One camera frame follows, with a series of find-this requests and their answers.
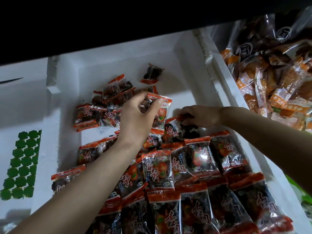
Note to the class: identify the pile of dark red packets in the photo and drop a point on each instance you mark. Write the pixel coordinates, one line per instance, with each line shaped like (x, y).
(185, 192)

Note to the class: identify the person's right forearm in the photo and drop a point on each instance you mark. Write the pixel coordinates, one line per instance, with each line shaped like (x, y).
(268, 139)

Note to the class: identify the pile of brown packets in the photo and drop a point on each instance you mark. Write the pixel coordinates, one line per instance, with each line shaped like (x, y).
(273, 80)

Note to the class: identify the person's right hand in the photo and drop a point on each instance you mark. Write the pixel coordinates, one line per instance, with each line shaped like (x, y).
(202, 116)

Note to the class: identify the person's left hand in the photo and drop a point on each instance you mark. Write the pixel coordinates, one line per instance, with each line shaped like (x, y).
(135, 121)

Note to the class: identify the black metal guard rail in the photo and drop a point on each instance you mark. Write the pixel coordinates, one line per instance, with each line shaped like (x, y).
(122, 26)

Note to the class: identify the dark red snack packet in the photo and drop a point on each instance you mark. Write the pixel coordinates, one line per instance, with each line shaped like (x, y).
(160, 114)

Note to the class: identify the green leaf-pattern sheet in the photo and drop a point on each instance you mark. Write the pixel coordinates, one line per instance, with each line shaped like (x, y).
(22, 165)

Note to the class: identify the pile of green packets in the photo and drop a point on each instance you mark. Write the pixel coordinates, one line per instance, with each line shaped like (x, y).
(301, 192)

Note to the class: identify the person's left forearm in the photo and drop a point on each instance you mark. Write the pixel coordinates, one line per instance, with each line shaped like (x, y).
(70, 195)

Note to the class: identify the small white paper slip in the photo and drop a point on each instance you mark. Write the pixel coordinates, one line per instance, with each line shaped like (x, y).
(97, 130)

